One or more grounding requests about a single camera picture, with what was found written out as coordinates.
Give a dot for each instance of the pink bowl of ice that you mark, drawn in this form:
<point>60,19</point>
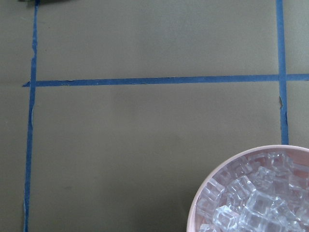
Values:
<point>264,189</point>

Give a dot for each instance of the grey folded cloth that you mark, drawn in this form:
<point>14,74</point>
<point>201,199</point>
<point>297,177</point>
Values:
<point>44,1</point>

